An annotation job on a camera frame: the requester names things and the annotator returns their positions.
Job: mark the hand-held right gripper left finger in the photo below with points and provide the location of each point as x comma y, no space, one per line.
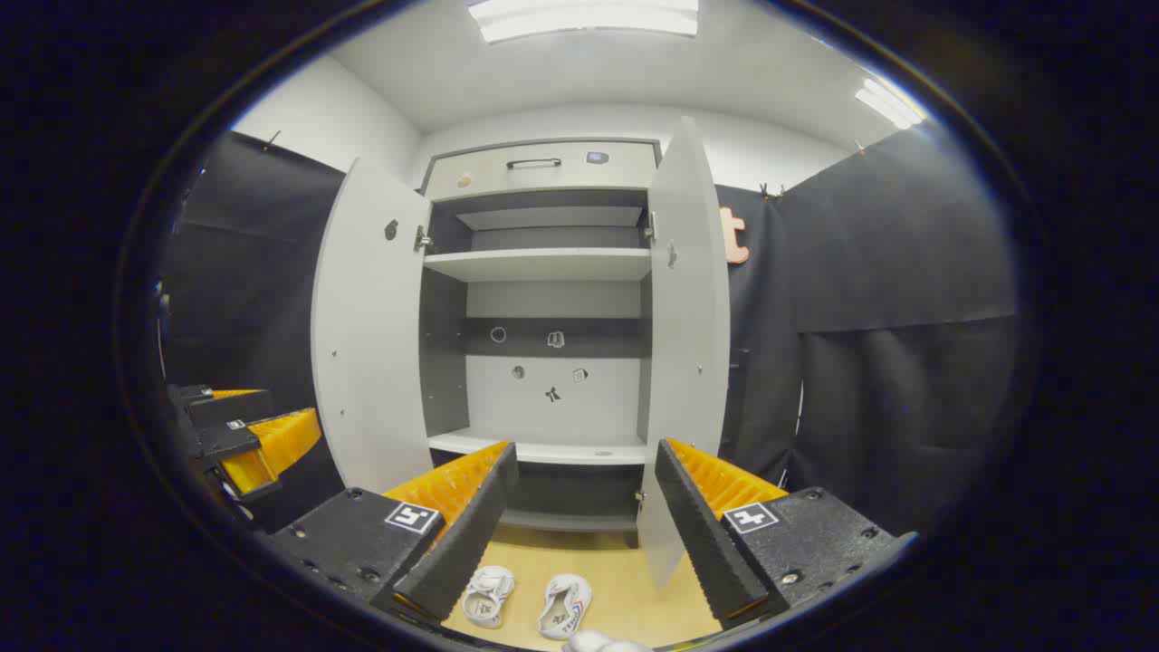
462,543

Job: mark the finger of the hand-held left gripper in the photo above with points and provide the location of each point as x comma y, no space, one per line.
226,407
226,439

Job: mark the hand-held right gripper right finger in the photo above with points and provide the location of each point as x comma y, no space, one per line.
706,543

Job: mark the white canvas shoe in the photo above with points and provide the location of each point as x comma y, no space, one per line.
563,607
489,593

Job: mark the grey shoe cabinet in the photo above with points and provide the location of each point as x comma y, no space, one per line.
543,264

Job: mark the person's white shoe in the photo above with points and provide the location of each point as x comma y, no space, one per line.
602,644

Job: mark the metal door hinge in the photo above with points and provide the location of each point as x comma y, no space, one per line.
650,226
422,240

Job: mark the light grey cabinet drawer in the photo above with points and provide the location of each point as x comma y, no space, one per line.
507,181

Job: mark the black backdrop cloth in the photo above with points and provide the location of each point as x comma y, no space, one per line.
887,272
244,272

